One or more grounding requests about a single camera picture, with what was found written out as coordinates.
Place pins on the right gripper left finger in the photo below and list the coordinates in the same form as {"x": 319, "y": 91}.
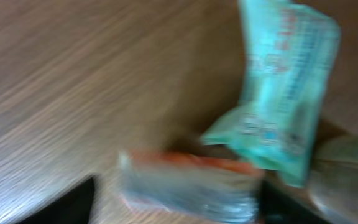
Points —
{"x": 73, "y": 207}

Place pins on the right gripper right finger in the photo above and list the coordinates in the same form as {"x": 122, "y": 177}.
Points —
{"x": 276, "y": 207}

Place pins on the red white candy packet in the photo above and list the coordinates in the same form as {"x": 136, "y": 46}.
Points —
{"x": 220, "y": 190}

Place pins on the green lid jar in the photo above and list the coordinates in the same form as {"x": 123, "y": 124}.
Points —
{"x": 334, "y": 180}

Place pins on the teal tissue packet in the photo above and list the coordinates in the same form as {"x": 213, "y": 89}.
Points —
{"x": 290, "y": 50}

